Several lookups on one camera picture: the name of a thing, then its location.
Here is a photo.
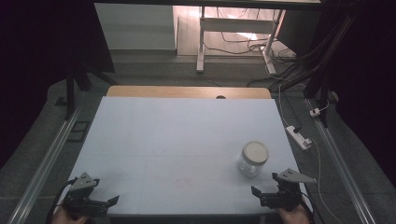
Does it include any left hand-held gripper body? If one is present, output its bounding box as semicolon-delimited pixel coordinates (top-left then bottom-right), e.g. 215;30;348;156
63;172;110;218

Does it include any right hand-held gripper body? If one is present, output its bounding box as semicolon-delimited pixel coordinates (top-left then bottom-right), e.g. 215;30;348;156
259;168;318;213

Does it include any clear glass jar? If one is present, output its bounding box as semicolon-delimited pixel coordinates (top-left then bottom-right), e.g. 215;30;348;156
237;148;265;178

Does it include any cream jar lid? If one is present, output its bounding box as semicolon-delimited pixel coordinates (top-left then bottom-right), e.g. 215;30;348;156
242;140;270;166

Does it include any person's right hand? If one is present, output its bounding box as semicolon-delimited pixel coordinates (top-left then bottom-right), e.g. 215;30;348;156
276;203;313;224

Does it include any person's left hand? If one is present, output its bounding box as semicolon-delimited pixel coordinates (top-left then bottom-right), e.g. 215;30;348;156
50;204;91;224

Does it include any white power strip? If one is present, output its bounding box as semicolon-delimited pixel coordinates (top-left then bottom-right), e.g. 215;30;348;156
285;125;313;151

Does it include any white table cover board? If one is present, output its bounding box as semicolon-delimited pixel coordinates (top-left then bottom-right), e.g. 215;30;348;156
63;95;313;217

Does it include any black tripod stand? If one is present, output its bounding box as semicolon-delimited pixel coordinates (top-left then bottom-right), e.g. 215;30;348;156
64;59;120;121

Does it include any wooden table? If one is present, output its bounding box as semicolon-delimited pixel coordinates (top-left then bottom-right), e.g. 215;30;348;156
106;85;273;100

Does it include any dark curtain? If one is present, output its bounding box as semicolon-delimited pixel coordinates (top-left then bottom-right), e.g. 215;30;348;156
311;0;396;188
0;0;116;171

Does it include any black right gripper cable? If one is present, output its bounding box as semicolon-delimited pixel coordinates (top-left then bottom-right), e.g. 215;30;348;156
300;191;318;224

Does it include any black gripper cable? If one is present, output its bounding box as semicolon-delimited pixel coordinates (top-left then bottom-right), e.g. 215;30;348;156
45;177;78;224
300;191;318;224

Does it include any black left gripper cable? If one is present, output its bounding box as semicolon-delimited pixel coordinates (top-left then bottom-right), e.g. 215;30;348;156
45;177;78;224

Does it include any thin white cable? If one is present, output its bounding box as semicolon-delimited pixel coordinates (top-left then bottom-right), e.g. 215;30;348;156
277;84;340;224

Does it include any aluminium floor rail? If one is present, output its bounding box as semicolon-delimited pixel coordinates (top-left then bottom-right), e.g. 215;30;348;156
304;98;378;224
7;104;83;224

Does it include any black rectangular floor frame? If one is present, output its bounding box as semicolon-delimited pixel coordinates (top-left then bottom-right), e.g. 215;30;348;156
66;120;92;144

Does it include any black stand with cables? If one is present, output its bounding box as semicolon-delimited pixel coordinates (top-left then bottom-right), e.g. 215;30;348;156
269;12;359;129

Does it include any bundle of black floor cables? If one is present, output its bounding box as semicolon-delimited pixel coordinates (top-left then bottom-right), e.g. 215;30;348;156
204;7;300;90

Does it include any white metal desk frame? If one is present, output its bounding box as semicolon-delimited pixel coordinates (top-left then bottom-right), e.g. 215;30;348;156
195;6;287;76

